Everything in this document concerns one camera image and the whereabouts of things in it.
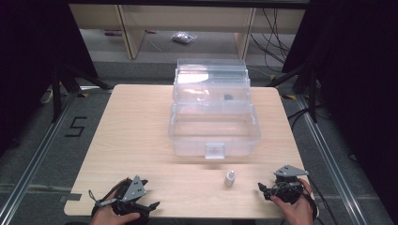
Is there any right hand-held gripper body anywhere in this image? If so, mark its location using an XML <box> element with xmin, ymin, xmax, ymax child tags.
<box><xmin>269</xmin><ymin>164</ymin><xmax>310</xmax><ymax>205</ymax></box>

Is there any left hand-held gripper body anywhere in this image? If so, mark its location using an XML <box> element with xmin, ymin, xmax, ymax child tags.
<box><xmin>93</xmin><ymin>175</ymin><xmax>150</xmax><ymax>218</ymax></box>

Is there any small grey metal cylinder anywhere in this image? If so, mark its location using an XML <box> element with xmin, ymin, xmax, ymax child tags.
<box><xmin>224</xmin><ymin>171</ymin><xmax>237</xmax><ymax>188</ymax></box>

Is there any clear plastic tiered storage box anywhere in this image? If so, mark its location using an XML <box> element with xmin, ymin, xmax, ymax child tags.
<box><xmin>167</xmin><ymin>58</ymin><xmax>263</xmax><ymax>160</ymax></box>

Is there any person's right hand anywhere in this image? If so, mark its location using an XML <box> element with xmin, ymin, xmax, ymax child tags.
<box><xmin>269</xmin><ymin>178</ymin><xmax>314</xmax><ymax>225</ymax></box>

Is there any person's left hand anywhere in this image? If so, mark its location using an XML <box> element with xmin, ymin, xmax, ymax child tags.
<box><xmin>88</xmin><ymin>204</ymin><xmax>142</xmax><ymax>225</ymax></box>

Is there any black metal stand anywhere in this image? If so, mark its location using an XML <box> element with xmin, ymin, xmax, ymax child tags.
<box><xmin>51</xmin><ymin>63</ymin><xmax>115</xmax><ymax>124</ymax></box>
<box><xmin>265</xmin><ymin>61</ymin><xmax>319</xmax><ymax>124</ymax></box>

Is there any black curtain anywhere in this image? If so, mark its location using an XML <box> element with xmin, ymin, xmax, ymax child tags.
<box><xmin>0</xmin><ymin>0</ymin><xmax>99</xmax><ymax>158</ymax></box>
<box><xmin>282</xmin><ymin>0</ymin><xmax>398</xmax><ymax>217</ymax></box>

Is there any clear plastic bag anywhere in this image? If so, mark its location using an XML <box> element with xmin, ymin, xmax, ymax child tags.
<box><xmin>171</xmin><ymin>31</ymin><xmax>199</xmax><ymax>45</ymax></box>

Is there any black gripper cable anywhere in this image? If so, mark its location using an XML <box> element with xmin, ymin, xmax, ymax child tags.
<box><xmin>87</xmin><ymin>188</ymin><xmax>99</xmax><ymax>204</ymax></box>
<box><xmin>307</xmin><ymin>175</ymin><xmax>340</xmax><ymax>225</ymax></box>

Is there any metal floor rail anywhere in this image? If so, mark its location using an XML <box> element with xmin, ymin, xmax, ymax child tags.
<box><xmin>0</xmin><ymin>91</ymin><xmax>81</xmax><ymax>225</ymax></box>
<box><xmin>295</xmin><ymin>94</ymin><xmax>368</xmax><ymax>225</ymax></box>

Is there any bundle of black cables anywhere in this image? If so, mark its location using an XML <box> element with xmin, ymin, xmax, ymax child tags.
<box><xmin>249</xmin><ymin>8</ymin><xmax>293</xmax><ymax>65</ymax></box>

